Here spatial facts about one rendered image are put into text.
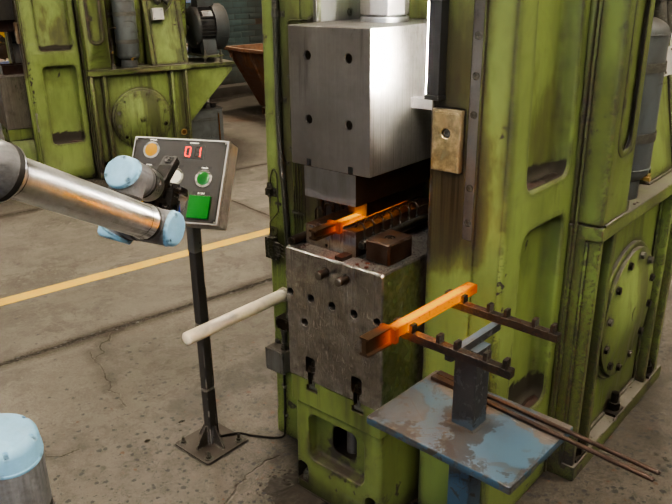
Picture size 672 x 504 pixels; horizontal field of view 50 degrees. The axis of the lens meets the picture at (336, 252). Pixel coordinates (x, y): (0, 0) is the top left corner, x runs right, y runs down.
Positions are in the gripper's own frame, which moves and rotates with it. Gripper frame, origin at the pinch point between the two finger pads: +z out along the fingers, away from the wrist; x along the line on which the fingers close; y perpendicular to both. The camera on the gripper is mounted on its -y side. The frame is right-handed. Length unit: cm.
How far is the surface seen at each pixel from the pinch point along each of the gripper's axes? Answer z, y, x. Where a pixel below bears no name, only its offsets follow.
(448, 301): -20, 25, 85
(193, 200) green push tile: 10.3, -0.9, -1.8
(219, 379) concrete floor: 111, 60, -26
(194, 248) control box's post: 29.5, 12.0, -8.3
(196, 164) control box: 11.1, -13.0, -3.1
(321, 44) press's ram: -16, -42, 43
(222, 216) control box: 14.3, 2.7, 7.1
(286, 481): 60, 89, 26
